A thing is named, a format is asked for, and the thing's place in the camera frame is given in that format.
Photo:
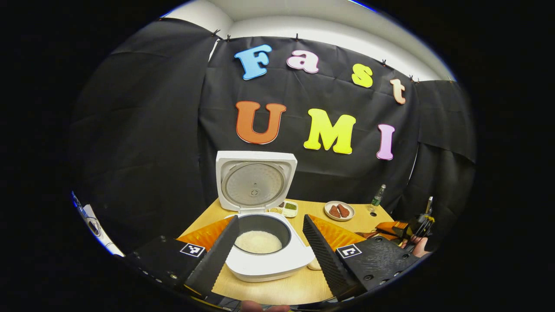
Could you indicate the green label water bottle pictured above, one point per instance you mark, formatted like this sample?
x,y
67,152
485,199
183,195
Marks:
x,y
378,198

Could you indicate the black backdrop cloth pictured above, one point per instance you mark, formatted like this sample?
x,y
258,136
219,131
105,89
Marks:
x,y
208,130

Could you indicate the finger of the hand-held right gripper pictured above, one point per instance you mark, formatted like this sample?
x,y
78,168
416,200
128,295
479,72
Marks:
x,y
392,229

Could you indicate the white rice cooker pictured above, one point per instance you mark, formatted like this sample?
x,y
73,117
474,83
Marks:
x,y
269,268

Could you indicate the white panel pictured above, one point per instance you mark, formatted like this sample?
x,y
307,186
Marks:
x,y
93,225

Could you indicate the row of black clips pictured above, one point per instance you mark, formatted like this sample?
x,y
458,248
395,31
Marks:
x,y
296,37

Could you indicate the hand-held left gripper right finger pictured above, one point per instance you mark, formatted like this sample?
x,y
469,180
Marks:
x,y
325,260

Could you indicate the clear box of rice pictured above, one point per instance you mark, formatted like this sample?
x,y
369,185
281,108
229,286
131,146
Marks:
x,y
314,264

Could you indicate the brown meat piece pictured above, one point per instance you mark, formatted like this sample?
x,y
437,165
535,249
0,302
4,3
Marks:
x,y
343,210
334,211

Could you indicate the white divided condiment dish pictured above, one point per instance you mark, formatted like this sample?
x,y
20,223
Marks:
x,y
289,207

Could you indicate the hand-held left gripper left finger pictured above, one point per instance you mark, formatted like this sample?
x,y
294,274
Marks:
x,y
217,260

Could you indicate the white round plate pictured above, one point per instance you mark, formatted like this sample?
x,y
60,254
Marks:
x,y
351,212

